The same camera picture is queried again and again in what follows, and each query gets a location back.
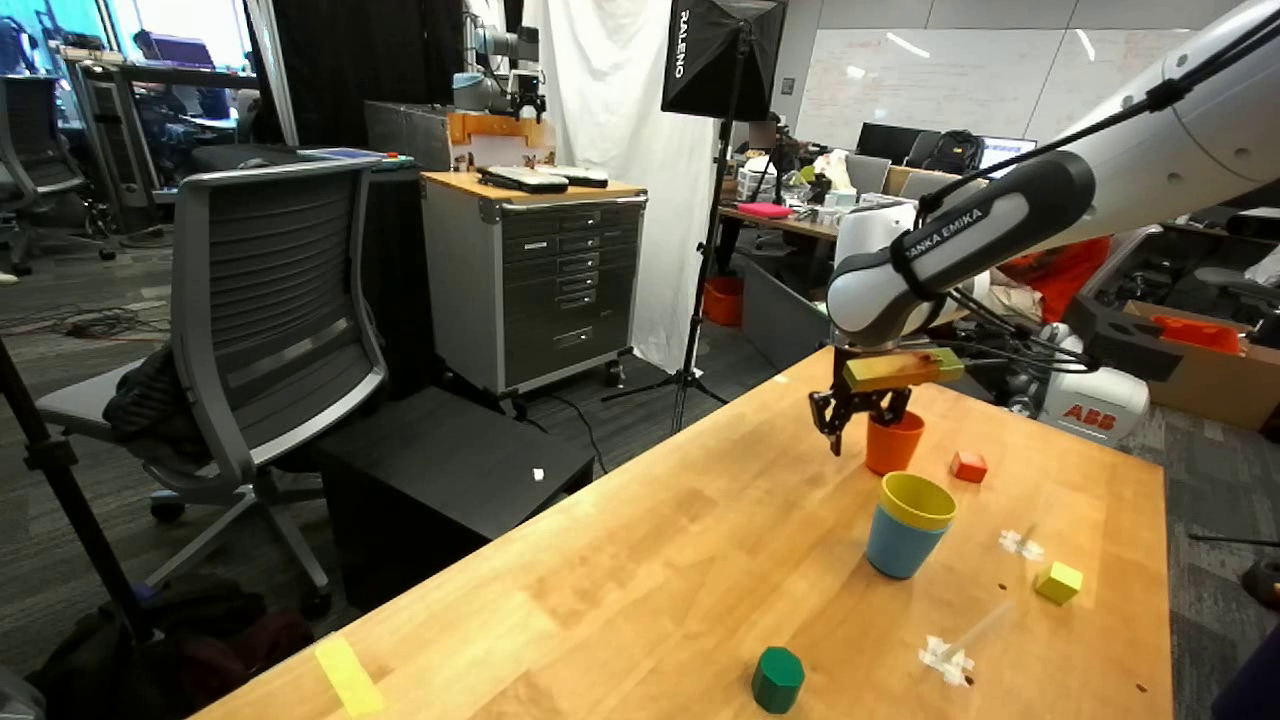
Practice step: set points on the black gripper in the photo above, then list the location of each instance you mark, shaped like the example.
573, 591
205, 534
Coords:
842, 366

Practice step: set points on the orange plastic cup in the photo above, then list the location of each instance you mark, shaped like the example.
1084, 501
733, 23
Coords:
891, 448

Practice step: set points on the yellow plastic cup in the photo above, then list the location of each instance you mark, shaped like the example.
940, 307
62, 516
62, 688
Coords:
923, 501

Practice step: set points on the white ABB robot base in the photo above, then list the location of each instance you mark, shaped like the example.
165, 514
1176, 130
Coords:
1095, 404

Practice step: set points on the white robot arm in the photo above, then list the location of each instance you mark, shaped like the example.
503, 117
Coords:
1173, 121

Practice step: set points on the blue plastic cup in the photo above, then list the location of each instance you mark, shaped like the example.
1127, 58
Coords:
900, 549

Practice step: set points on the red cube block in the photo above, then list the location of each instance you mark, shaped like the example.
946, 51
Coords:
971, 470

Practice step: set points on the orange bucket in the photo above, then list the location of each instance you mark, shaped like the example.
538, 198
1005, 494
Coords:
723, 307

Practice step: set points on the pink tray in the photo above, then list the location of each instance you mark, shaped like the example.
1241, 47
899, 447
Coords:
761, 208

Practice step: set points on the black light stand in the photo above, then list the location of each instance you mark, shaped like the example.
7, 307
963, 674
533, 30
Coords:
712, 243

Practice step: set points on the red plastic object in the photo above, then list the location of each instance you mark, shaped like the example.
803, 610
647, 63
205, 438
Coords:
1064, 273

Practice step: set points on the yellow-green cube block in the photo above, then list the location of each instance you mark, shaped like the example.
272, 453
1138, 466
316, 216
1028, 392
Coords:
1059, 585

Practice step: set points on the pair of black monitors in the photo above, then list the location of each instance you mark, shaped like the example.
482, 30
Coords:
907, 144

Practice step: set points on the green cylinder block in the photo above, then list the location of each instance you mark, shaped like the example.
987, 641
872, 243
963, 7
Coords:
779, 682

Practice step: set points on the grey drawer cabinet wooden top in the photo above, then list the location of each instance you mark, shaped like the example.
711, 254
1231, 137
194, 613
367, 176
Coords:
561, 284

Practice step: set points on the red-orange clamp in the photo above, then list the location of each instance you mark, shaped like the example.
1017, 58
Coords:
1203, 332

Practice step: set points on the large brown cardboard box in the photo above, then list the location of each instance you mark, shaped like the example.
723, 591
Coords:
1215, 385

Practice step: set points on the black flat device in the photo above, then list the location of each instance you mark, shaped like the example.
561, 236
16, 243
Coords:
584, 176
522, 176

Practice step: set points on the white curtain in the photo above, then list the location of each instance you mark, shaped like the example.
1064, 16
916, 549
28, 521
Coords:
624, 106

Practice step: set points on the black softbox light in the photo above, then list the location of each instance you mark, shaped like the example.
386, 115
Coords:
723, 54

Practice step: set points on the low black box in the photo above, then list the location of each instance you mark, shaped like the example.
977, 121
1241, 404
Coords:
443, 481

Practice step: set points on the grey machine orange panel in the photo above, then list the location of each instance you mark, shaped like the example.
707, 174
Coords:
493, 141

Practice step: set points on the yellow tape strip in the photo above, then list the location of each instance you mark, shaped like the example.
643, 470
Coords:
350, 682

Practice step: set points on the grey mesh office chair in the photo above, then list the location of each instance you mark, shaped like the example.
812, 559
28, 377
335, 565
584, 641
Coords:
280, 307

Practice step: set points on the black curtain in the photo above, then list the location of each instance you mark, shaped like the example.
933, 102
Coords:
373, 65

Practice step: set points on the dark backpack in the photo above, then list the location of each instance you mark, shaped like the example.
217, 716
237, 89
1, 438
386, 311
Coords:
163, 666

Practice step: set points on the cluttered shelf table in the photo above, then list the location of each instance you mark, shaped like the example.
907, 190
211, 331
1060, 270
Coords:
163, 82

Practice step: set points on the dark office chair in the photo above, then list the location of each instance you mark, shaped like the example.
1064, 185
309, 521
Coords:
26, 144

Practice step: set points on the yellow wrist camera mount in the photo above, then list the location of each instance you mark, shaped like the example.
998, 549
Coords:
900, 370

